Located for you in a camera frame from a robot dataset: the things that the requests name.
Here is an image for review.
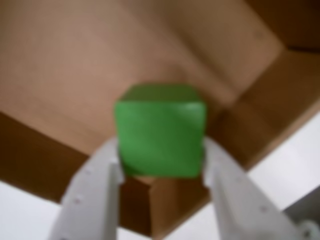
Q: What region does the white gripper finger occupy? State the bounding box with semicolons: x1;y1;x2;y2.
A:
203;137;303;240
48;138;125;240

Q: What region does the green cube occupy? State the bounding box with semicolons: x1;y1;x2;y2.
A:
113;83;208;180

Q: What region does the brown cardboard box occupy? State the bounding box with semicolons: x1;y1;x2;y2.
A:
0;0;320;240

